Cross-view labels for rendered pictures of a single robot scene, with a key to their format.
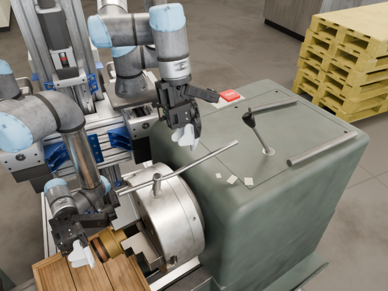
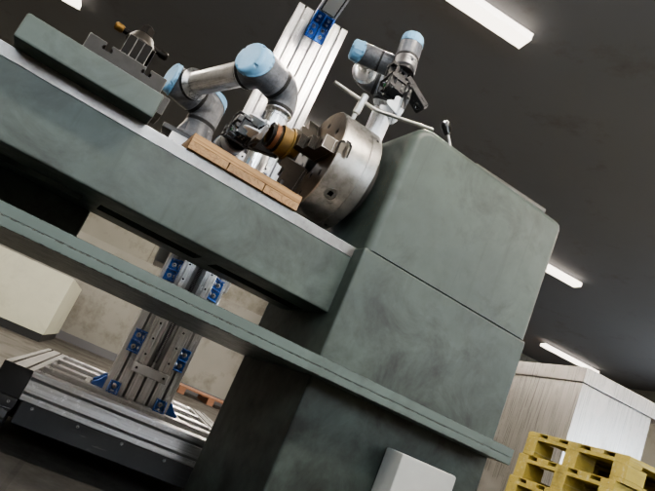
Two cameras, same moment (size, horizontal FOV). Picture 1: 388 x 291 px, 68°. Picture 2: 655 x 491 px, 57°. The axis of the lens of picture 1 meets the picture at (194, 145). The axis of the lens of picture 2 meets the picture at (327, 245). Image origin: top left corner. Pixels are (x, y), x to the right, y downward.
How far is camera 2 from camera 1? 1.77 m
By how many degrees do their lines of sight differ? 56
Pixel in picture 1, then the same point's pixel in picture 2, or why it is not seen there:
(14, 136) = (266, 54)
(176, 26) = (417, 40)
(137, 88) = not seen: hidden behind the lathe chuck
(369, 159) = not seen: outside the picture
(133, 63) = not seen: hidden behind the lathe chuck
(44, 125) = (281, 73)
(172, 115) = (393, 79)
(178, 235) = (362, 134)
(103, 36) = (362, 45)
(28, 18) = (255, 108)
